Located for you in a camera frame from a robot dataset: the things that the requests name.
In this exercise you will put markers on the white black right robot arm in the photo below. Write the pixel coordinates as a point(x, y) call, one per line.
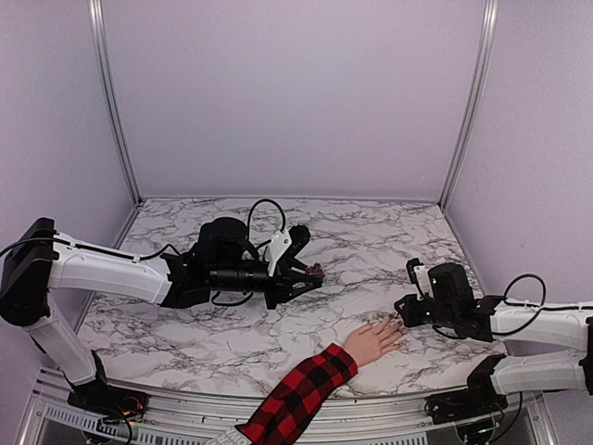
point(445, 301)

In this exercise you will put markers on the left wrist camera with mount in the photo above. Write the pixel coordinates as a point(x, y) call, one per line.
point(285, 244)

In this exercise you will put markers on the red glitter nail polish bottle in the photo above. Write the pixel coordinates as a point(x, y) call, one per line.
point(315, 271)

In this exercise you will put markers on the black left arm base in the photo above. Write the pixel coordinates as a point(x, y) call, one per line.
point(98, 396)

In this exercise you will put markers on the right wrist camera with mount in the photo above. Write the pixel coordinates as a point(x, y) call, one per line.
point(419, 277)

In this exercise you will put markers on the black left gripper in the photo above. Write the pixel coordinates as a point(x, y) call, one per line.
point(283, 282)

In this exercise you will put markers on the aluminium frame post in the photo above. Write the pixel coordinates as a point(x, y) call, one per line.
point(109, 92)
point(477, 86)

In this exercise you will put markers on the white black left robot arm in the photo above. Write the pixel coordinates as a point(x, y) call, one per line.
point(222, 259)

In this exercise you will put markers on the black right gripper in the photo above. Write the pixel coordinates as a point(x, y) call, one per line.
point(408, 303)

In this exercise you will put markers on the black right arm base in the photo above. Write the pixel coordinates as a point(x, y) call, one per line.
point(478, 398)

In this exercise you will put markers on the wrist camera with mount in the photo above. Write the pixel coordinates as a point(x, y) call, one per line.
point(285, 244)
point(419, 277)

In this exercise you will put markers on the person's bare hand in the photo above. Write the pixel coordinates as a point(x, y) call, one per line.
point(372, 342)

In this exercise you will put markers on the aluminium right rear frame post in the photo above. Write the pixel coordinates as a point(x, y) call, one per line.
point(477, 86)

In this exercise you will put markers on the red black plaid sleeve forearm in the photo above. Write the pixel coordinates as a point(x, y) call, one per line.
point(291, 406)

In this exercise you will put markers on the aluminium left rear frame post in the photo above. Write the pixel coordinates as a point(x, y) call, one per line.
point(109, 92)

